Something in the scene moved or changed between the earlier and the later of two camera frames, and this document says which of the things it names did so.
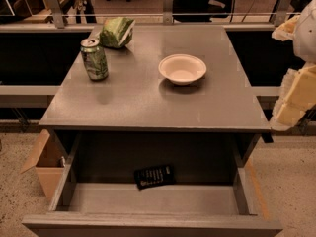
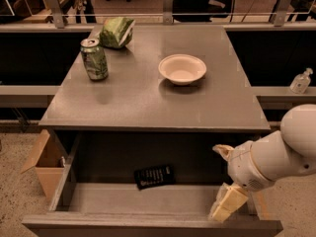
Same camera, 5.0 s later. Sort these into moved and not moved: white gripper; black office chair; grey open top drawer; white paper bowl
Moved: white gripper
Not moved: white paper bowl; black office chair; grey open top drawer
